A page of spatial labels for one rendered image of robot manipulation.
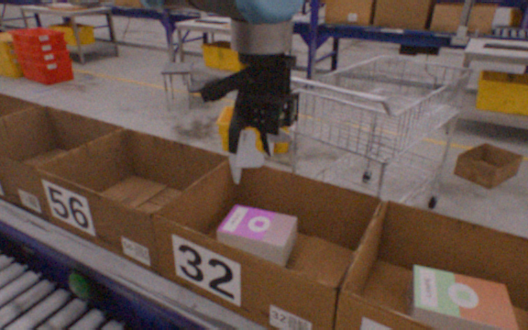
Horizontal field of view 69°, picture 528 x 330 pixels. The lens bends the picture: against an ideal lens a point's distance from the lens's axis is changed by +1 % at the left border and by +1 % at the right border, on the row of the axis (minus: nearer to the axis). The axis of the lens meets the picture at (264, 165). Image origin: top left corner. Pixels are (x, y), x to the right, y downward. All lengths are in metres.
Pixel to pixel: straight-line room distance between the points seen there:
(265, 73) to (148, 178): 0.75
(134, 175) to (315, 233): 0.62
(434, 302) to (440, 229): 0.15
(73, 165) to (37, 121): 0.42
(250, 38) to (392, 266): 0.61
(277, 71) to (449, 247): 0.52
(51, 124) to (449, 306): 1.33
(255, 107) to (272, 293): 0.33
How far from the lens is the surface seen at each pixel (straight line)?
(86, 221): 1.00
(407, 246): 0.90
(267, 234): 0.86
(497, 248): 0.87
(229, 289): 0.76
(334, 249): 0.94
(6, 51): 6.38
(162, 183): 1.21
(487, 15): 4.72
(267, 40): 0.54
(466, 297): 0.82
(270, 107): 0.56
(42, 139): 1.55
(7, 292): 1.22
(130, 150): 1.25
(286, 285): 0.67
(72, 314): 1.09
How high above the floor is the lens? 1.50
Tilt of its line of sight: 29 degrees down
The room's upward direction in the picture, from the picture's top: straight up
